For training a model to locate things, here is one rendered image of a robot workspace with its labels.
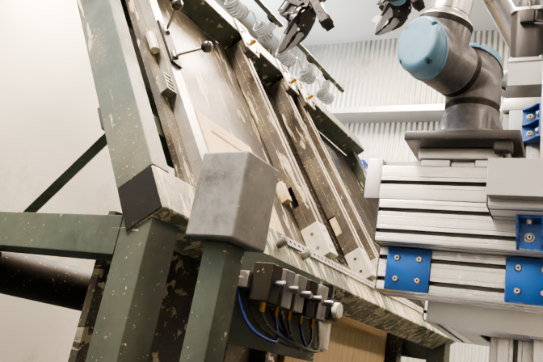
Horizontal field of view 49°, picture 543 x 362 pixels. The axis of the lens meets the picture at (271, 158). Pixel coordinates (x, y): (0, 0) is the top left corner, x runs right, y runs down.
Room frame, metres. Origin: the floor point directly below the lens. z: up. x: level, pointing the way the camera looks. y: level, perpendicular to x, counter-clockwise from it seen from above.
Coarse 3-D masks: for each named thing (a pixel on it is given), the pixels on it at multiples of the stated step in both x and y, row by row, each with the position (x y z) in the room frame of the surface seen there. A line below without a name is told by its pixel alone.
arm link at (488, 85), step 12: (480, 48) 1.12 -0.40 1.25; (492, 48) 1.12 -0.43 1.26; (480, 60) 1.09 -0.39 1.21; (492, 60) 1.12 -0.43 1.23; (480, 72) 1.10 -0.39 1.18; (492, 72) 1.12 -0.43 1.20; (468, 84) 1.11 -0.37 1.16; (480, 84) 1.11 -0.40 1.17; (492, 84) 1.12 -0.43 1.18; (444, 96) 1.18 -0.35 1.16; (456, 96) 1.14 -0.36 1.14; (468, 96) 1.13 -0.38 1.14; (480, 96) 1.12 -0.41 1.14; (492, 96) 1.12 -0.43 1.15
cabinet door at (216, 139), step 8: (200, 120) 1.70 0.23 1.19; (208, 120) 1.75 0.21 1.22; (200, 128) 1.68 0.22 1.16; (208, 128) 1.72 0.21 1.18; (216, 128) 1.77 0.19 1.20; (208, 136) 1.70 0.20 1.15; (216, 136) 1.75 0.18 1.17; (224, 136) 1.80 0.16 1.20; (232, 136) 1.86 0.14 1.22; (208, 144) 1.67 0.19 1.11; (216, 144) 1.72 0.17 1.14; (224, 144) 1.78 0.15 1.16; (232, 144) 1.83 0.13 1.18; (240, 144) 1.89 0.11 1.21; (208, 152) 1.65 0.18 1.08; (216, 152) 1.68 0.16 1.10; (272, 208) 1.86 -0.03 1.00; (272, 216) 1.83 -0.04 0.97; (272, 224) 1.80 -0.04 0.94; (280, 224) 1.85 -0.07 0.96; (280, 232) 1.82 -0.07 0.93
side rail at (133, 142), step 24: (96, 0) 1.49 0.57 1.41; (96, 24) 1.47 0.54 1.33; (120, 24) 1.45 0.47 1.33; (96, 48) 1.45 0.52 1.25; (120, 48) 1.40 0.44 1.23; (96, 72) 1.44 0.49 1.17; (120, 72) 1.38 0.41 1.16; (120, 96) 1.37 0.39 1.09; (144, 96) 1.38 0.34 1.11; (120, 120) 1.35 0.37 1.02; (144, 120) 1.33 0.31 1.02; (120, 144) 1.34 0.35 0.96; (144, 144) 1.29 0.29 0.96; (120, 168) 1.33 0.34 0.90; (144, 168) 1.28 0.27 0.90
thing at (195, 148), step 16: (144, 0) 1.76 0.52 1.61; (144, 16) 1.75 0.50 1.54; (160, 16) 1.76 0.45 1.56; (160, 48) 1.68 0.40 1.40; (160, 64) 1.67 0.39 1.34; (176, 80) 1.63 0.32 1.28; (176, 96) 1.61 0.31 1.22; (176, 112) 1.60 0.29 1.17; (192, 112) 1.62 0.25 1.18; (192, 128) 1.56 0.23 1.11; (192, 144) 1.55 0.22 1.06; (192, 160) 1.54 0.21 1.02
